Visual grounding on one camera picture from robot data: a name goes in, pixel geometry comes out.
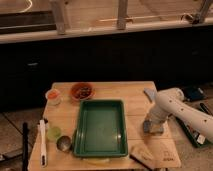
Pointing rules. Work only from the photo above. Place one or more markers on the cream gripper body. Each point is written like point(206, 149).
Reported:
point(155, 127)

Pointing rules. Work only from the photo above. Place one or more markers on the blue sponge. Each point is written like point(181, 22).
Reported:
point(145, 127)

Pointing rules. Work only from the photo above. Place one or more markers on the green plastic tray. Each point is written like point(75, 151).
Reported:
point(101, 129)

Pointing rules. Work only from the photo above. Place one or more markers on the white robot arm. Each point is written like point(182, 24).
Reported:
point(170, 101)

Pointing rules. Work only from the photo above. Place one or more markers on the wooden block brush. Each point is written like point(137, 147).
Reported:
point(142, 157)

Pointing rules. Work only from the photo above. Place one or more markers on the grey blue cloth piece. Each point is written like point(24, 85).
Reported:
point(150, 94)

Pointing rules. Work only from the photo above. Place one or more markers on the green bin with items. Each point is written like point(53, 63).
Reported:
point(193, 133)

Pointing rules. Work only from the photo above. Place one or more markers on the orange bowl with food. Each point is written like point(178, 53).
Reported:
point(81, 91)

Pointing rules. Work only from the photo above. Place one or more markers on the small metal bowl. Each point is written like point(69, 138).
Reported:
point(64, 143)

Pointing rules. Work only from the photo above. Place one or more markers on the green plastic cup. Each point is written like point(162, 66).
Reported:
point(53, 133)

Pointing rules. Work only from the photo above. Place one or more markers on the small cup with orange lid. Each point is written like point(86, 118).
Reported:
point(53, 96)

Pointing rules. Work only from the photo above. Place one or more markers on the black pole stand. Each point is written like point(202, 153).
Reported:
point(25, 147)

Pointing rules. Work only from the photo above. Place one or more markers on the white long-handled brush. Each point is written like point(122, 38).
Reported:
point(43, 143)

